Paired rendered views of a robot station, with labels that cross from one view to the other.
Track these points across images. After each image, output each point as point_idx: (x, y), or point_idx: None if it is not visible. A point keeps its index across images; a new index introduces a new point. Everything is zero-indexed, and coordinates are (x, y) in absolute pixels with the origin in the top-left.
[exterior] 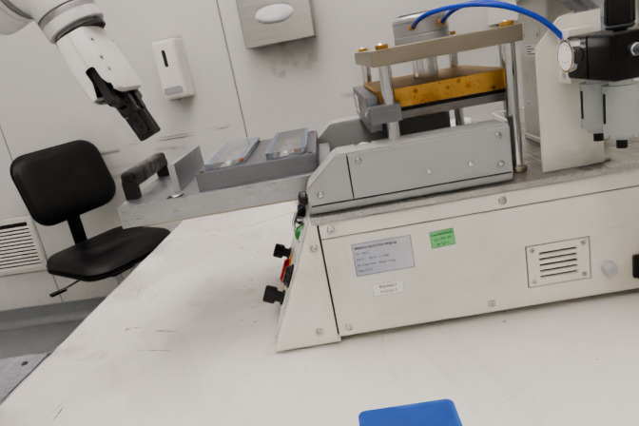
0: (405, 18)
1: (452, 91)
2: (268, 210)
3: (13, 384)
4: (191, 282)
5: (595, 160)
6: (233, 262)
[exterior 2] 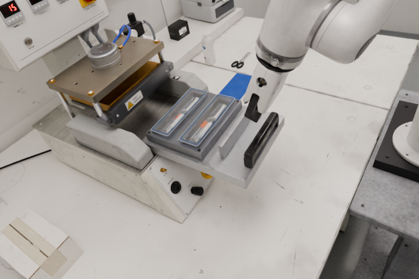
0: (116, 45)
1: None
2: None
3: (360, 188)
4: (255, 235)
5: None
6: (218, 244)
